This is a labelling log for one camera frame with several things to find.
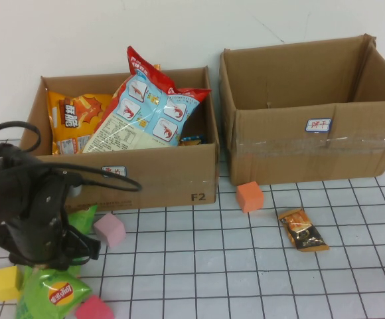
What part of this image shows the brown orange snack packet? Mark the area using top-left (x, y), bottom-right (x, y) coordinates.
top-left (277, 207), bottom-right (330, 253)

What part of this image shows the light pink foam cube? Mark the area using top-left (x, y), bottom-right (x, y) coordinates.
top-left (93, 213), bottom-right (127, 249)

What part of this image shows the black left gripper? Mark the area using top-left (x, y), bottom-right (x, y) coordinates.
top-left (6, 167), bottom-right (102, 270)

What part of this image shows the green potato chip bag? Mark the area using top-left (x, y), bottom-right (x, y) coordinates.
top-left (15, 204), bottom-right (99, 319)

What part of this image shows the magenta foam cube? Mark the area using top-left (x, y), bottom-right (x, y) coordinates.
top-left (74, 294), bottom-right (114, 319)

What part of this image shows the red blue shrimp chip bag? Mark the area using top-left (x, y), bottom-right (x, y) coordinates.
top-left (82, 45), bottom-right (212, 154)

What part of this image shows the cardboard box marked F2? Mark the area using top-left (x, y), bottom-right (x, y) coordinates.
top-left (19, 66), bottom-right (220, 216)

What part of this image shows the orange snack bag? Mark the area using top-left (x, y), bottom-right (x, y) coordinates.
top-left (47, 92), bottom-right (114, 156)

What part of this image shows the taped cardboard box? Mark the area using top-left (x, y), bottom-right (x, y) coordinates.
top-left (218, 33), bottom-right (385, 186)

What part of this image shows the white black-grid tablecloth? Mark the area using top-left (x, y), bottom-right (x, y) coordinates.
top-left (0, 139), bottom-right (385, 319)

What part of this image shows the orange foam cube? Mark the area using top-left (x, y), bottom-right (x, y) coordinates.
top-left (236, 181), bottom-right (266, 213)

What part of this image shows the yellow foam cube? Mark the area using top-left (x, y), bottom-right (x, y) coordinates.
top-left (0, 265), bottom-right (24, 302)

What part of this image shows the black cable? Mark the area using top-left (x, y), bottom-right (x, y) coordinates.
top-left (61, 165), bottom-right (143, 193)
top-left (0, 121), bottom-right (42, 154)

